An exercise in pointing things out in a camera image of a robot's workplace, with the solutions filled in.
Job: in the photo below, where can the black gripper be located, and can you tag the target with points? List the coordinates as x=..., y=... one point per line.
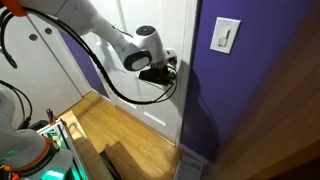
x=158, y=76

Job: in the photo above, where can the silver round door knob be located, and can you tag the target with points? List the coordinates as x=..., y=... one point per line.
x=170, y=56

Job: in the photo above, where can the white panel door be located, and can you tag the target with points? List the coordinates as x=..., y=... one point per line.
x=133, y=110

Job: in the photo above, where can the white closet door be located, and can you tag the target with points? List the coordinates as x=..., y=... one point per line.
x=36, y=80

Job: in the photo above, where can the white baseboard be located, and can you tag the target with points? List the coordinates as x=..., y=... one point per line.
x=193, y=154

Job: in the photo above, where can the dark wooden board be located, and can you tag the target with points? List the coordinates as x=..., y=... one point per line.
x=115, y=161

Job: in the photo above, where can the light wooden plank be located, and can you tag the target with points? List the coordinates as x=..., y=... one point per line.
x=85, y=146

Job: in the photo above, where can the brown wooden cabinet side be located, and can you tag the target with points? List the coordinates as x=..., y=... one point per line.
x=283, y=116

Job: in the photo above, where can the white door frame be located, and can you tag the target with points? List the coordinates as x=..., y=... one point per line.
x=188, y=33

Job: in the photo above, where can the white light switch plate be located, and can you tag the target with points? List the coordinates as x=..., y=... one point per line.
x=225, y=35

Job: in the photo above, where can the aluminium frame robot cart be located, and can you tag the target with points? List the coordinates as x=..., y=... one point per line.
x=71, y=146

